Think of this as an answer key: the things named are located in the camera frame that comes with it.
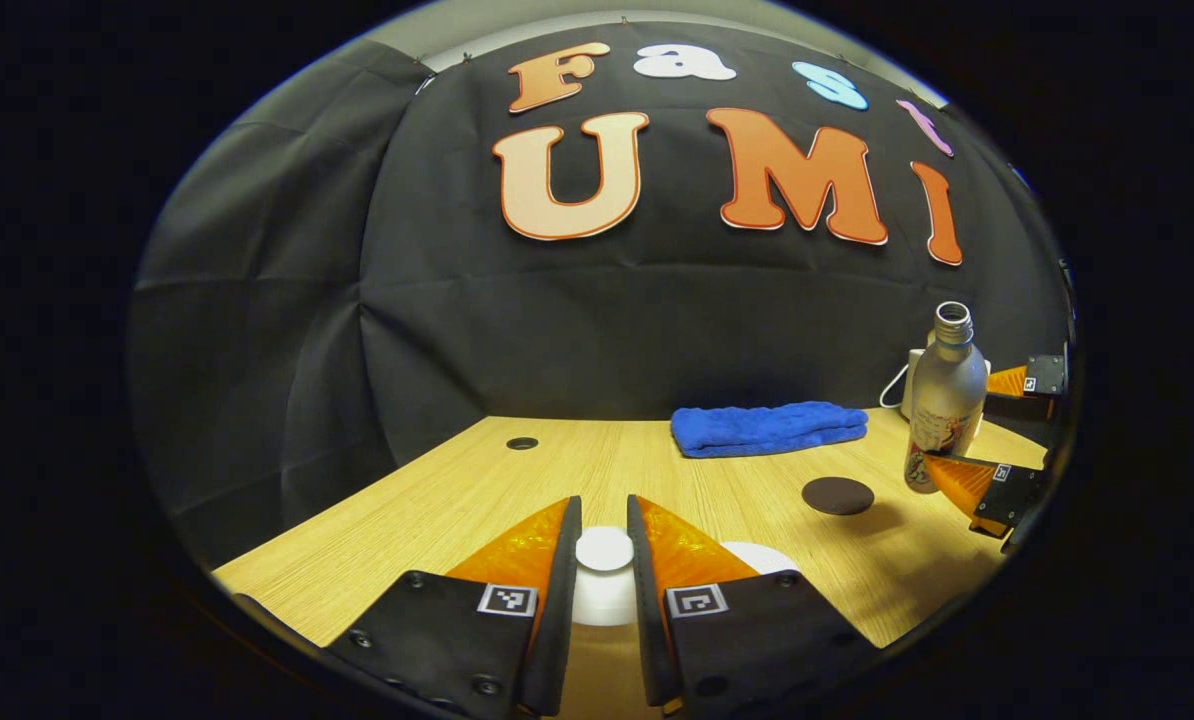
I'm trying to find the silver water bottle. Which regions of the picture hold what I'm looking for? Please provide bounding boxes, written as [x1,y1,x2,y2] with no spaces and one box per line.
[904,301,989,495]

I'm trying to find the blue towel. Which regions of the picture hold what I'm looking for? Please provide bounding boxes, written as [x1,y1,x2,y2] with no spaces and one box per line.
[670,401,869,460]

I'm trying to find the white teacup lid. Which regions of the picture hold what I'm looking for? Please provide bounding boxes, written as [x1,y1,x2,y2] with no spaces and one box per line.
[569,526,642,628]

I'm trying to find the dark round coaster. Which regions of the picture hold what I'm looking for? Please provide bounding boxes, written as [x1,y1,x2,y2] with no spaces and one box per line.
[801,476,876,517]

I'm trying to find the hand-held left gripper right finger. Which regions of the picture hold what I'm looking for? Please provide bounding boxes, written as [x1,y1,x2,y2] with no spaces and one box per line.
[625,493,883,719]

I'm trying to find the black backdrop cloth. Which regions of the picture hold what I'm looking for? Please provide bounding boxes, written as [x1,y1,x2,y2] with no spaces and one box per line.
[127,20,1073,571]

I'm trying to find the white teacup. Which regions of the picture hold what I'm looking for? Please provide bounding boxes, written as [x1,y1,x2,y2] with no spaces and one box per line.
[722,541,803,578]

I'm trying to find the white toaster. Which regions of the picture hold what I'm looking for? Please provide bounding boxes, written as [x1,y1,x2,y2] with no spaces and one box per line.
[902,348,993,441]

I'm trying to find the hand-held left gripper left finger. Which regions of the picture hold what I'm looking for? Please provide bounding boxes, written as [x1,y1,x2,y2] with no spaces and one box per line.
[322,495,583,719]

